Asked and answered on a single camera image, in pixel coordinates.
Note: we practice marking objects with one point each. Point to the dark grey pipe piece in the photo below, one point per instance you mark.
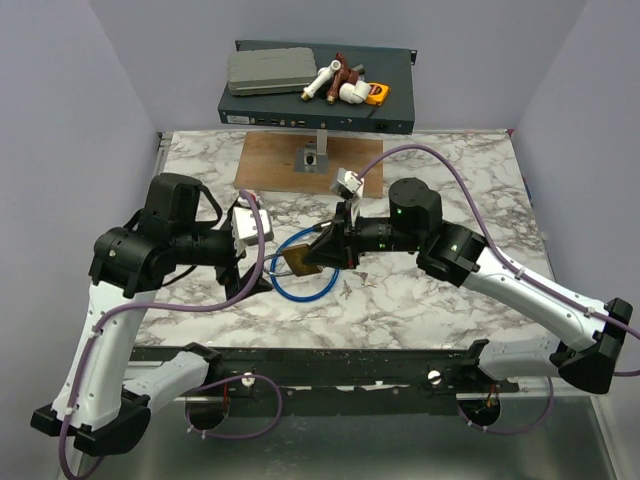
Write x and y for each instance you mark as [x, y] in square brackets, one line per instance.
[359, 69]

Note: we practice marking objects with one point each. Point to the dark teal rack device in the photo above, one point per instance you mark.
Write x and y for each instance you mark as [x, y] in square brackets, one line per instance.
[391, 67]

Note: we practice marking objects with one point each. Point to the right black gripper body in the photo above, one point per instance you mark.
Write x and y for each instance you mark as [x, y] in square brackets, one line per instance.
[352, 233]

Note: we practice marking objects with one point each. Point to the yellow tape measure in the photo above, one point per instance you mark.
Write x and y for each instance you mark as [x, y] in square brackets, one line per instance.
[377, 94]

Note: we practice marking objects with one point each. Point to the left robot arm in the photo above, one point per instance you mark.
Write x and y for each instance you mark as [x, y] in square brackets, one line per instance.
[103, 412]

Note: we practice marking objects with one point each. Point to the brown pipe fitting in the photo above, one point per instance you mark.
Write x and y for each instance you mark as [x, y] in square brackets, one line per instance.
[343, 75]

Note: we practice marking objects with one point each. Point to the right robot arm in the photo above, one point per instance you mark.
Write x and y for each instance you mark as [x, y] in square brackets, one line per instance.
[585, 335]

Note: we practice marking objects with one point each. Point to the black mounting rail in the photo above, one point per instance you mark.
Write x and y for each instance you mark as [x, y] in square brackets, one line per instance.
[344, 382]

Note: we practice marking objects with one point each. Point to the grey plastic case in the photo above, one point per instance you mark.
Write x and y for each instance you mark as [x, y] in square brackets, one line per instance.
[270, 71]

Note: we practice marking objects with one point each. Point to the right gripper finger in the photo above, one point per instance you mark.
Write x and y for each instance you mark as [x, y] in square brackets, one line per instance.
[328, 247]
[336, 266]

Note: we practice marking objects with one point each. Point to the silver key bunch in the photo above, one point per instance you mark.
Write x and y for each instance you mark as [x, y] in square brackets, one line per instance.
[366, 280]

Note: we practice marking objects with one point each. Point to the white straight pipe fitting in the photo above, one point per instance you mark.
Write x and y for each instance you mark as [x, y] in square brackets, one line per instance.
[324, 75]

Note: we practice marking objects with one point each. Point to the wooden board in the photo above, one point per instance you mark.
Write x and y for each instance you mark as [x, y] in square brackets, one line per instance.
[267, 162]

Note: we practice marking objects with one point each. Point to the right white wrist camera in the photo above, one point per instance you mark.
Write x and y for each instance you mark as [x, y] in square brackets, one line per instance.
[349, 186]

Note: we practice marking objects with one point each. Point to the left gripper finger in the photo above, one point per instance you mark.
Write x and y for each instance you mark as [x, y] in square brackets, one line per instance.
[254, 274]
[261, 286]

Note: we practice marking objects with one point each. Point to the white elbow pipe fitting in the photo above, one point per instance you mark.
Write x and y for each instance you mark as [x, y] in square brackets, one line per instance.
[354, 93]

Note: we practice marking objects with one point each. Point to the metal stand post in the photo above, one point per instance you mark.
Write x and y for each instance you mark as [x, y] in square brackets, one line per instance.
[312, 157]

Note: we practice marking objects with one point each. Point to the blue cable lock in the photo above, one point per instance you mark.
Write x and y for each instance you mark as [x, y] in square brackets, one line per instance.
[303, 289]

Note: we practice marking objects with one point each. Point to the brass padlock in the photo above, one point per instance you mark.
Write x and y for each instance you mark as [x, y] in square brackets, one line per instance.
[294, 257]

